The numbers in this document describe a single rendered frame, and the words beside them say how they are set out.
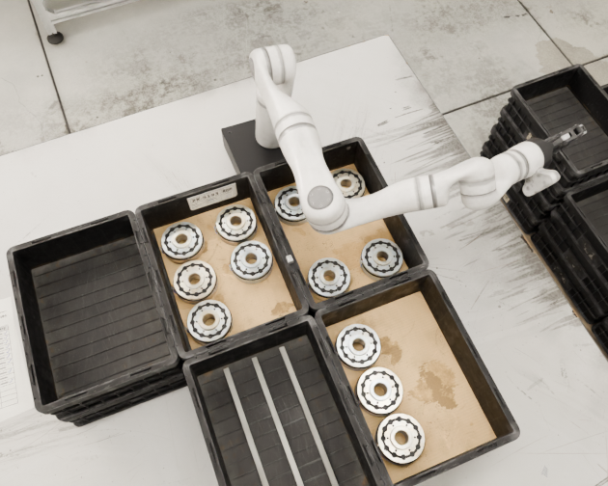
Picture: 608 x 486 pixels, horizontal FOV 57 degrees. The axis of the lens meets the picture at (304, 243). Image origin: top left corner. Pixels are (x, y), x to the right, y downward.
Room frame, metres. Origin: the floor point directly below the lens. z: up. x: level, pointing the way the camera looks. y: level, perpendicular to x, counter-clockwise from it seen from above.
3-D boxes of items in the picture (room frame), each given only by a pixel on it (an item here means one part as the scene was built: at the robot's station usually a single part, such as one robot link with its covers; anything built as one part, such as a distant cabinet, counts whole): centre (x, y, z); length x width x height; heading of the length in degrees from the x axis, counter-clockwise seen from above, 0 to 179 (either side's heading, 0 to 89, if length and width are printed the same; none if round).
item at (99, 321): (0.40, 0.47, 0.87); 0.40 x 0.30 x 0.11; 24
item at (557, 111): (1.27, -0.92, 0.37); 0.40 x 0.30 x 0.45; 26
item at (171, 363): (0.40, 0.47, 0.92); 0.40 x 0.30 x 0.02; 24
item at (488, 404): (0.28, -0.24, 0.87); 0.40 x 0.30 x 0.11; 24
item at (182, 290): (0.49, 0.26, 0.86); 0.10 x 0.10 x 0.01
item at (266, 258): (0.55, 0.13, 0.86); 0.10 x 0.10 x 0.01
